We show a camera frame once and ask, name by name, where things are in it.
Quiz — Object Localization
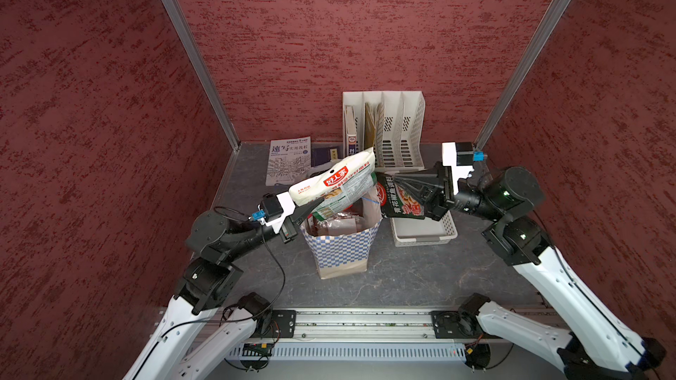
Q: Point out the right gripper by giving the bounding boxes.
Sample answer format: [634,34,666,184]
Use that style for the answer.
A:
[394,158,505,218]

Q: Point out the black red condiment packet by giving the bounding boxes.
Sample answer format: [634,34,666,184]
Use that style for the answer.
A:
[375,172,425,220]

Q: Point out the white condiment packet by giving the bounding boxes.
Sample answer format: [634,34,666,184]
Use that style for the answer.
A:
[289,148,376,221]

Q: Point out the blue checkered paper bag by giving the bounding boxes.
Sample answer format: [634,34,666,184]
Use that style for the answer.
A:
[301,186,382,280]

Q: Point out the dark condiment packet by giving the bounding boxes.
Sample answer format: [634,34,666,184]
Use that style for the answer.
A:
[308,213,366,237]

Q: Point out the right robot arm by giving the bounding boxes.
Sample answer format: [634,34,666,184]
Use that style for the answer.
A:
[394,163,666,379]

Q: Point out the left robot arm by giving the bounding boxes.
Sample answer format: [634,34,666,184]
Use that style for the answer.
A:
[125,193,323,379]

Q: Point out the white plastic basket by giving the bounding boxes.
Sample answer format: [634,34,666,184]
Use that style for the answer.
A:
[391,211,458,247]

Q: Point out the white sketch tutorial book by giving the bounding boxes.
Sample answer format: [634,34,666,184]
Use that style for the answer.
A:
[266,137,312,186]

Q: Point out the dark blue book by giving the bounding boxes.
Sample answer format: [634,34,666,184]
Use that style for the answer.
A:
[311,145,343,167]

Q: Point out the white file organizer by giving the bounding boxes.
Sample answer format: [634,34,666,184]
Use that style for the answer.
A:
[343,91,425,172]

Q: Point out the brown folders in organizer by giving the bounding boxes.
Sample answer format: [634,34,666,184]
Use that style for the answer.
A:
[364,102,383,157]

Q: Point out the blue white upright book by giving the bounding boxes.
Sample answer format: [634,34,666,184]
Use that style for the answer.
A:
[343,106,359,157]

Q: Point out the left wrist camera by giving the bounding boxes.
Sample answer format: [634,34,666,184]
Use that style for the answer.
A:
[251,192,296,234]

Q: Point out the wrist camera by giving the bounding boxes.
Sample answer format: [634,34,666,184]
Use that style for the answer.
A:
[251,192,296,234]
[442,142,486,195]

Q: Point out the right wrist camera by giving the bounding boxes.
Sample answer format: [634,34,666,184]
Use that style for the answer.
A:
[442,142,486,195]

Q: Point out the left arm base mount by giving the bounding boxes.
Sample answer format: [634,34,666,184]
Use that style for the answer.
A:
[253,310,298,340]

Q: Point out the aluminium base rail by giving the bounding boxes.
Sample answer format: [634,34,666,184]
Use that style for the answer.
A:
[157,307,579,343]

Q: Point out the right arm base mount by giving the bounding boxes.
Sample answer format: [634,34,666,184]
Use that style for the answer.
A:
[430,311,499,343]

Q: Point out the right corner metal post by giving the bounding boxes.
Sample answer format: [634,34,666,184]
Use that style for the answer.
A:
[475,0,572,150]

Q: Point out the corner metal post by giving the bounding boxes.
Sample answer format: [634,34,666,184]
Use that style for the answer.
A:
[160,0,241,152]
[475,0,572,150]

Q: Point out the left corner metal post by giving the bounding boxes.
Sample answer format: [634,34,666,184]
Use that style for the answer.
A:
[160,0,241,152]

